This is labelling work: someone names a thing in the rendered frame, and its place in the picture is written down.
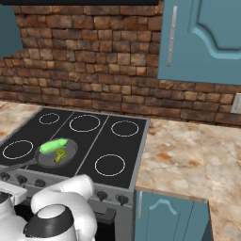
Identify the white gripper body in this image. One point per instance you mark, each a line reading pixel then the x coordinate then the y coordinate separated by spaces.
pixel 12 192

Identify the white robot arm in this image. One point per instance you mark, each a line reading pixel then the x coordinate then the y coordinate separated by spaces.
pixel 80 216

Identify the green corn cob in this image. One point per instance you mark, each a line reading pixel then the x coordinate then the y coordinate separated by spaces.
pixel 51 146

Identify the yellow green broccoli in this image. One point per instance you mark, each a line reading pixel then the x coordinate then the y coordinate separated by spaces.
pixel 60 154

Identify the dark grey frying pan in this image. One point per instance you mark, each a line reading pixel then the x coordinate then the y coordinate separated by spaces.
pixel 70 150

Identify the black stove knob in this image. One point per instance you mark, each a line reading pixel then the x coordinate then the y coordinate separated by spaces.
pixel 4 176
pixel 40 182
pixel 122 199
pixel 102 195
pixel 22 179

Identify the black and grey stove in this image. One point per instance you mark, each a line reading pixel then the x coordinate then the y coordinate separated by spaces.
pixel 94 141

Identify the blue base cupboard door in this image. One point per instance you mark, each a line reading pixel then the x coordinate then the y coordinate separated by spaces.
pixel 169 219

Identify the blue wall cupboard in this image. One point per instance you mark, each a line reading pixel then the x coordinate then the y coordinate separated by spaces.
pixel 9 31

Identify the blue wall cupboard door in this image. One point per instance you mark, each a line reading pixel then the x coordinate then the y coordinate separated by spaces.
pixel 204 62

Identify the white wall socket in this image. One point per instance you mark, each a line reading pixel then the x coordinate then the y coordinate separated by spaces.
pixel 237 103

